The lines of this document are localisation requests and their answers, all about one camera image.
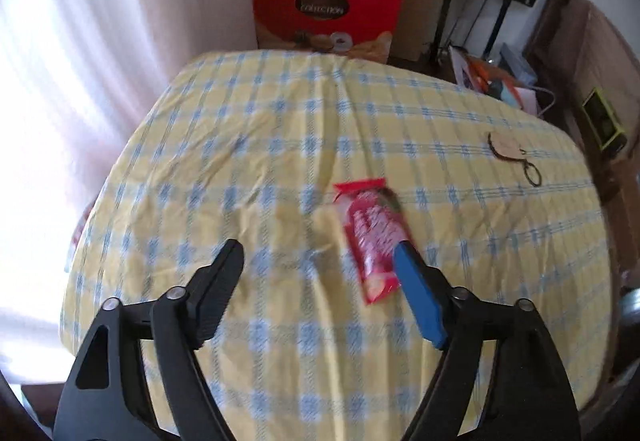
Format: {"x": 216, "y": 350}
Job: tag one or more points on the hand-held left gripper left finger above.
{"x": 220, "y": 281}

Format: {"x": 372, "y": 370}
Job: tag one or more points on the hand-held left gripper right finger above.
{"x": 420, "y": 296}

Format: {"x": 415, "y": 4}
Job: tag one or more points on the red snack packet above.
{"x": 372, "y": 231}

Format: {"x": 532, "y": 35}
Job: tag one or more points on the yellow plaid tablecloth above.
{"x": 250, "y": 146}

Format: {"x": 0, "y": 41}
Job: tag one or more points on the lime green portable radio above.
{"x": 602, "y": 121}

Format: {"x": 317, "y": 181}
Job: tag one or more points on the white curtain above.
{"x": 100, "y": 46}

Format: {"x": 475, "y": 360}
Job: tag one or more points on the black speaker stand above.
{"x": 445, "y": 16}
{"x": 500, "y": 26}

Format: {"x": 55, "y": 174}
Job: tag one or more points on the brown cardboard carton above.
{"x": 425, "y": 11}

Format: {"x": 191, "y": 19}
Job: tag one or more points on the brown wooden cabinet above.
{"x": 555, "y": 36}

